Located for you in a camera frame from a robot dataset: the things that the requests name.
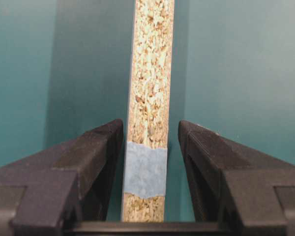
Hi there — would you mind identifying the white particle board plank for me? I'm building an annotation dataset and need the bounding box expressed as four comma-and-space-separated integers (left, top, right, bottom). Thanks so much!
121, 0, 175, 222

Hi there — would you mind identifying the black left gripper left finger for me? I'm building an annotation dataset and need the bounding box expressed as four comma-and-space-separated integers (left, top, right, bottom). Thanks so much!
0, 119, 123, 236

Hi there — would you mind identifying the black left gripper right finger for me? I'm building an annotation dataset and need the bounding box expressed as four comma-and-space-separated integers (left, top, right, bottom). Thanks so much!
178, 120, 295, 236

